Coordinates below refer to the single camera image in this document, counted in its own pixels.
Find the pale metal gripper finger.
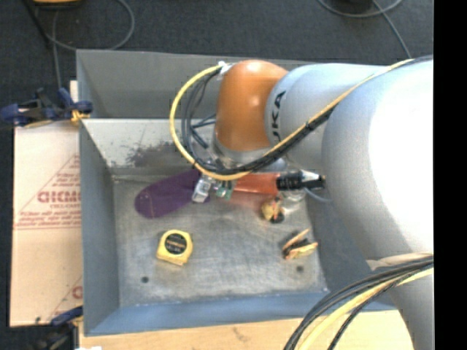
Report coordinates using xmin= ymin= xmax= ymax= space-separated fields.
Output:
xmin=191 ymin=177 xmax=212 ymax=204

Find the orange clear plastic bottle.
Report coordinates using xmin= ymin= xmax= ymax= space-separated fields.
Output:
xmin=231 ymin=172 xmax=282 ymax=198

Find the purple flat oval pouch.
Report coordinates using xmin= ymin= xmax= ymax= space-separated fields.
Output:
xmin=134 ymin=169 xmax=206 ymax=220

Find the yellow tape measure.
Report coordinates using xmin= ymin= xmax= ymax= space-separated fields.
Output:
xmin=155 ymin=228 xmax=193 ymax=267

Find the clear glass cup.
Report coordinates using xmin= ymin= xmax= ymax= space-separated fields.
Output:
xmin=279 ymin=189 xmax=306 ymax=211

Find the grey metal bin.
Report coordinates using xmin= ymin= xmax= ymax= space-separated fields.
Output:
xmin=75 ymin=49 xmax=399 ymax=337

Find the tan and black toy sandwich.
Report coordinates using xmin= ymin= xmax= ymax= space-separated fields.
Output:
xmin=281 ymin=227 xmax=319 ymax=261

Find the brown cardboard board red print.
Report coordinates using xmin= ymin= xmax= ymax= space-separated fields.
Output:
xmin=8 ymin=119 xmax=85 ymax=328

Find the black cylinder on white bracket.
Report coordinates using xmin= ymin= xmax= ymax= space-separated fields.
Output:
xmin=275 ymin=169 xmax=326 ymax=193

